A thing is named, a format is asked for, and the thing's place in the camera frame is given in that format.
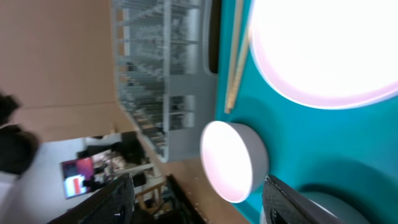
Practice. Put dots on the pink small bowl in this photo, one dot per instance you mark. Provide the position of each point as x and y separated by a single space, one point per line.
234 158

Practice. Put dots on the background monitor screen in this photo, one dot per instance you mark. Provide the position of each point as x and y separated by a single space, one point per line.
75 174

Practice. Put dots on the grey plastic dish rack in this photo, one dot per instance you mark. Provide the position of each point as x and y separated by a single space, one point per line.
166 59

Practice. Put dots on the left wooden chopstick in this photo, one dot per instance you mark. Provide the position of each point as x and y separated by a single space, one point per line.
238 11

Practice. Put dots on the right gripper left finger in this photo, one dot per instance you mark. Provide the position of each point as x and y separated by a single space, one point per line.
113 204

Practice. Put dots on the wooden chopstick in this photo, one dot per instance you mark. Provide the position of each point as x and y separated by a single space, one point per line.
238 11
238 72

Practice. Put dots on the large white round plate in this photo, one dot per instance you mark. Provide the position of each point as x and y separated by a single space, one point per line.
330 55

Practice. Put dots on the teal plastic serving tray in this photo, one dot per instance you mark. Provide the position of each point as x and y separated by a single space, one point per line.
349 154

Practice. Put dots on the right wooden chopstick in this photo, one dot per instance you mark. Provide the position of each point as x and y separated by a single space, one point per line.
238 72

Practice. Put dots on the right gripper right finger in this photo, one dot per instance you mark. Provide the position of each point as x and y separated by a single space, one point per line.
283 204

